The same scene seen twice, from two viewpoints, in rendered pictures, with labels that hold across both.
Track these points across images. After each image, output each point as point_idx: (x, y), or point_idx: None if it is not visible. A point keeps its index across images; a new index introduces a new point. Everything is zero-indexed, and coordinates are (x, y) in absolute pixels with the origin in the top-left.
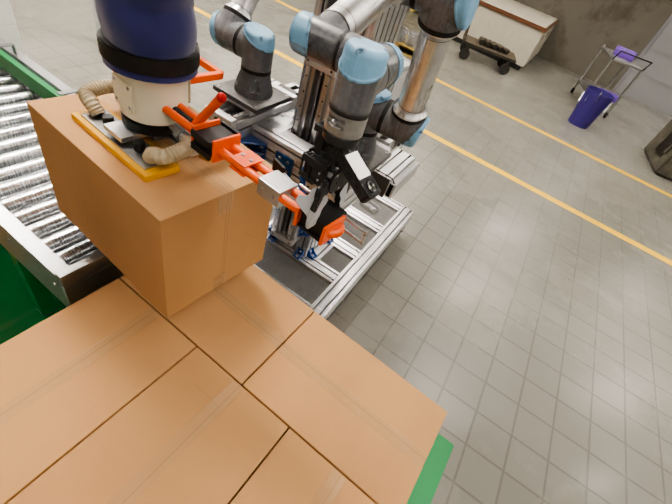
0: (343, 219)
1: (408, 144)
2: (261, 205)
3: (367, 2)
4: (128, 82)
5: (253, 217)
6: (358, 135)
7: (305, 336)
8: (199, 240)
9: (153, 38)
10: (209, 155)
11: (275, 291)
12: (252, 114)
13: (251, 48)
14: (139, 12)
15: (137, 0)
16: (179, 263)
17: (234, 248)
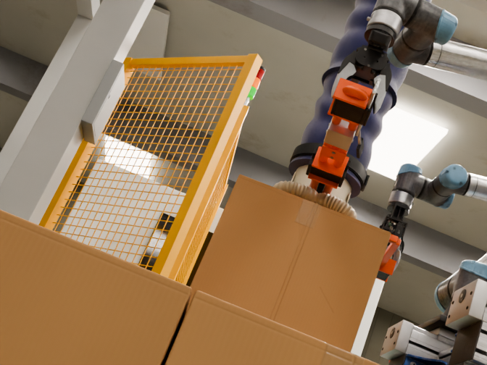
0: (367, 88)
1: None
2: (355, 263)
3: (464, 44)
4: (296, 173)
5: (339, 272)
6: (384, 19)
7: None
8: (262, 235)
9: (323, 130)
10: (311, 158)
11: None
12: (443, 339)
13: (461, 272)
14: (322, 120)
15: (324, 113)
16: (230, 243)
17: (298, 300)
